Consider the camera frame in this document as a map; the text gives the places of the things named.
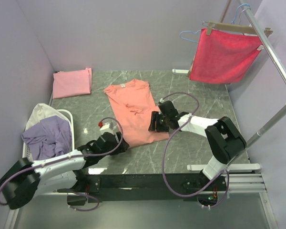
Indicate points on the blue wire hanger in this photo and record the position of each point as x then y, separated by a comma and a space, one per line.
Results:
198, 31

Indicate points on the salmon orange t shirt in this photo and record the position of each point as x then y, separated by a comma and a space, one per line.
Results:
132, 104

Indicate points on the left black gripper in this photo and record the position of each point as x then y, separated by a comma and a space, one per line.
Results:
123, 148

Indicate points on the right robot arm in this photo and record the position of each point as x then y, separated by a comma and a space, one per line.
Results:
223, 137

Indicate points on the black base beam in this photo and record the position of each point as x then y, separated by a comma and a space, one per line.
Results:
128, 187

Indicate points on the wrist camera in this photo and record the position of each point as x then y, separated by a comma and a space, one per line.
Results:
161, 100
106, 127

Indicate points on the metal clothes rack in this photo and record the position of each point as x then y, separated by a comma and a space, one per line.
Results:
262, 93

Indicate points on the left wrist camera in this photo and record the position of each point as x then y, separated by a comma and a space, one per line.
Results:
106, 127

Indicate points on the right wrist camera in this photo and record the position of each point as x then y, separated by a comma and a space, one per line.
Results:
161, 100

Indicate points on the red microfiber towel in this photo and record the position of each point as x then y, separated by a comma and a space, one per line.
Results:
223, 58

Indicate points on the wooden clip hanger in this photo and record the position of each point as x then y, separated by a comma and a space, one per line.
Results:
211, 25

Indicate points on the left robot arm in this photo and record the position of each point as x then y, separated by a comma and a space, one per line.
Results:
27, 179

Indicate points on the folded pink t shirt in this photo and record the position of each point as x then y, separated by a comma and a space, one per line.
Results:
73, 83

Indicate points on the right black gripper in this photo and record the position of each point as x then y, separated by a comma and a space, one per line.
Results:
155, 117

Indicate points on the aluminium rail frame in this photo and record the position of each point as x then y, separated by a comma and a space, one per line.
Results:
238, 183

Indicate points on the white t shirt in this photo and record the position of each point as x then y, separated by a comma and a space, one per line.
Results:
40, 111

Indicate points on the white laundry basket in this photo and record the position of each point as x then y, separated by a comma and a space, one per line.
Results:
64, 114

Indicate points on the lavender purple t shirt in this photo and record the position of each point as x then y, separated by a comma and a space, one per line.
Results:
50, 137

